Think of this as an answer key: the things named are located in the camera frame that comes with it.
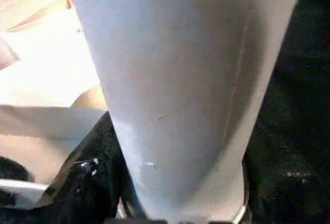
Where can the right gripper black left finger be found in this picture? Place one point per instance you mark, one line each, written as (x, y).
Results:
(87, 182)

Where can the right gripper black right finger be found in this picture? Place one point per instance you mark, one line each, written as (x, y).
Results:
(278, 198)

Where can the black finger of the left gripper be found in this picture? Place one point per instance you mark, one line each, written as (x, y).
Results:
(14, 168)

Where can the white plastic table leg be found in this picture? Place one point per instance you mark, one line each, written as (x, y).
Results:
(180, 79)

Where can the white plastic table top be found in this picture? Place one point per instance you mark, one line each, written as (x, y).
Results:
(46, 67)

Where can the black mat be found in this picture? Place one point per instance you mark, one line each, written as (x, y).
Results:
(304, 79)

